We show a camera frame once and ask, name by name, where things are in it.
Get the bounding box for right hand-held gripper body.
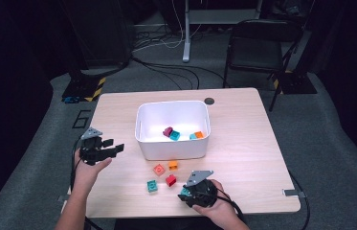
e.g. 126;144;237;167
184;170;219;209

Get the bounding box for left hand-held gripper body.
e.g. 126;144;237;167
78;126;106;167

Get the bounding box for red toy block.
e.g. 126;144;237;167
165;174;177;188

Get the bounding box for white plastic bin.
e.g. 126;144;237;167
134;100;212;161

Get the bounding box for person's right hand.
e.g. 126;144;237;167
192;179;241;229

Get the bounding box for person's left hand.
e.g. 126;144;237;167
72;149;113;195

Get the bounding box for person's dark clothing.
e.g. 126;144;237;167
113;217;222;230

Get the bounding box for coral toy block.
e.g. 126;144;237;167
153;163;167;176

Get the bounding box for black stand base yellow stripes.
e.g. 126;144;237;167
62;68;107;103
273;70;318;95

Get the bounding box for dark floor-standing panel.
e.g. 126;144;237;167
60;0;136;70

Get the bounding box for black folding chair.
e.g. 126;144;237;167
223;18;304;113

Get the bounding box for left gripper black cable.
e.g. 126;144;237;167
69;137;103;230

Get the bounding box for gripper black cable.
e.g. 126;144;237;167
69;137;103;230
215;187;311;230

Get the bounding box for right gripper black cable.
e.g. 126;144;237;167
215;187;311;230

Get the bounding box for black floor cables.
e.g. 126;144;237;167
131;56;228;90

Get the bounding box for white floor cables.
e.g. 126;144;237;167
132;0;204;52

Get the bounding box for white desk frame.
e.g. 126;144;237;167
182;0;263;63

